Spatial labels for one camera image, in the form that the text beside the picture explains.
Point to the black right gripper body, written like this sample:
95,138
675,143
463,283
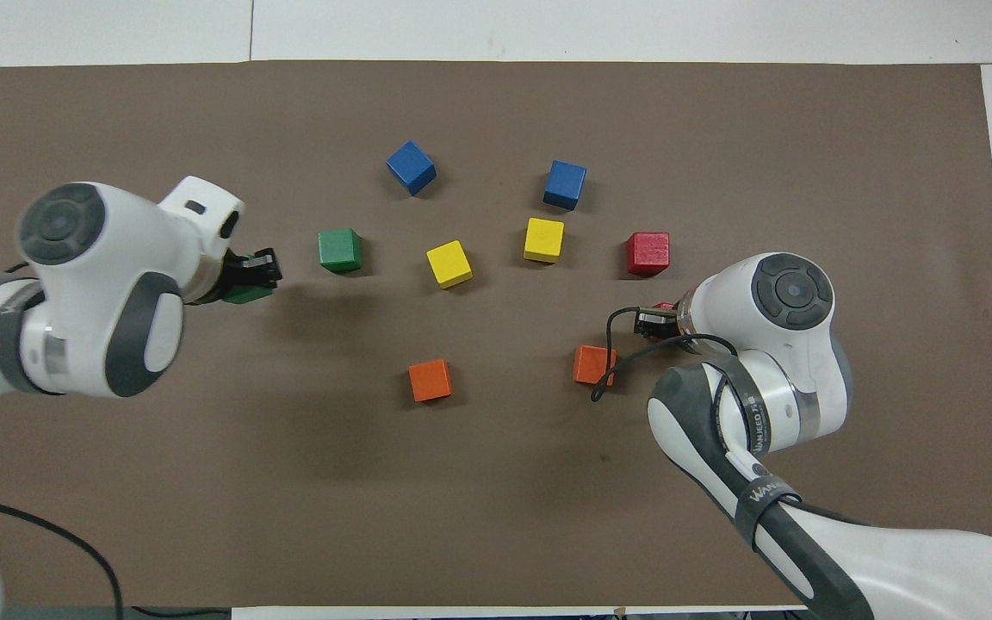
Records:
655,325

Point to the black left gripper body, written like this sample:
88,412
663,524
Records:
236,274

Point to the red wooden cube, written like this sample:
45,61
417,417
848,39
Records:
647,252
664,306

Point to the green wooden cube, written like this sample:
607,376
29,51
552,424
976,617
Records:
340,250
246,294

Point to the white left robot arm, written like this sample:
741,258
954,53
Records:
117,258

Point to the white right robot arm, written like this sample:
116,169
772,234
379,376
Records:
724,284

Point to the orange wooden cube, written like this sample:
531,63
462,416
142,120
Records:
594,364
430,380

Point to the yellow wooden cube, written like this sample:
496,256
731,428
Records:
449,263
543,239

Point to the blue wooden cube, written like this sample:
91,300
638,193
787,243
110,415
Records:
565,184
411,167

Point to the brown paper mat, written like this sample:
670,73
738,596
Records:
496,517

